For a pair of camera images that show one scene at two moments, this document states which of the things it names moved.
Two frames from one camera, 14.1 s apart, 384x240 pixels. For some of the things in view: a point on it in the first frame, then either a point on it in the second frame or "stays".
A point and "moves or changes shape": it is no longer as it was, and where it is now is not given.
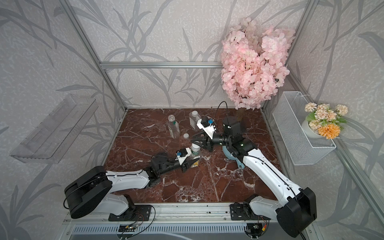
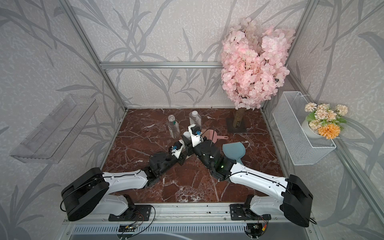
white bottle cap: x=195 y=147 moves or changes shape
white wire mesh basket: x=289 y=115 stays
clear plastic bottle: x=173 y=126 stays
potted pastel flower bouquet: x=323 y=121 stays
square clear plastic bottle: x=194 y=118 stays
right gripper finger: x=203 y=143 to x=189 y=146
